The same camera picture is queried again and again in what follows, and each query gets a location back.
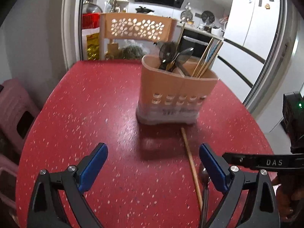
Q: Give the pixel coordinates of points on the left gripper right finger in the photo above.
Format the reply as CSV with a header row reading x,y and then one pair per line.
x,y
260,208

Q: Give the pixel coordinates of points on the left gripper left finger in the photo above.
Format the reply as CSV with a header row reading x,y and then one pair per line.
x,y
46,208

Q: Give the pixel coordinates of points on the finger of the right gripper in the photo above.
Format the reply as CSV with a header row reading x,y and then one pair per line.
x,y
237,159

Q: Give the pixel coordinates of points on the short bamboo chopstick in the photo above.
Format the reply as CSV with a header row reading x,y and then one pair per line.
x,y
193,169

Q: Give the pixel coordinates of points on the dark slim spoon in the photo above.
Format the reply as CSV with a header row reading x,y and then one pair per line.
x,y
182,58

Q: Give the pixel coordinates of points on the long bamboo chopstick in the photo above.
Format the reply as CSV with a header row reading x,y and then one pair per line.
x,y
169,67

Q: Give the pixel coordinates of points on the person's right hand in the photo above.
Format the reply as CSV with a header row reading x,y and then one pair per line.
x,y
290,189

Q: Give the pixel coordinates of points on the brown chopstick in holder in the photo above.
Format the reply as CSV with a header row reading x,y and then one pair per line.
x,y
211,59
203,56

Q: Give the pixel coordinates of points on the white refrigerator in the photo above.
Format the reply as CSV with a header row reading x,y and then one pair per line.
x,y
248,39

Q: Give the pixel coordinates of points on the blue patterned chopstick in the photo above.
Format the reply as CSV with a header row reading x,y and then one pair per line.
x,y
211,53

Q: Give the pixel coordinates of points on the beige plastic utensil holder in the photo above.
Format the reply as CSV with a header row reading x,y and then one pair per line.
x,y
171,97

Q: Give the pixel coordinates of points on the pink plastic stool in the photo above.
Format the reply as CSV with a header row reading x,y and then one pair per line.
x,y
18,113

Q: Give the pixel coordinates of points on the white rice cooker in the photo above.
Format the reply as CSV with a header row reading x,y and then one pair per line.
x,y
217,31

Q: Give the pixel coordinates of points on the black built-in oven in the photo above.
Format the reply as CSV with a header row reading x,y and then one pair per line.
x,y
197,41

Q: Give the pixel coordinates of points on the bag of green vegetables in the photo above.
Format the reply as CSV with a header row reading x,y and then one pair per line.
x,y
131,52

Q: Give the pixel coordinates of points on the beige flower-pattern storage rack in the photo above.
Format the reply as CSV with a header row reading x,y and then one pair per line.
x,y
134,26

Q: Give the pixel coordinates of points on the yellow oil bottle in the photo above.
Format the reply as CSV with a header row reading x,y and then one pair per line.
x,y
93,46

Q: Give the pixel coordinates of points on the black wok on stove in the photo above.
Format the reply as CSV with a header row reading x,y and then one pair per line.
x,y
143,10

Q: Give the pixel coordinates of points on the red plastic basket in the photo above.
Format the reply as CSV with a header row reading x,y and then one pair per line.
x,y
90,20

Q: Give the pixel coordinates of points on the steel kettle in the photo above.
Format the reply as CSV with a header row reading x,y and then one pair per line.
x,y
89,7

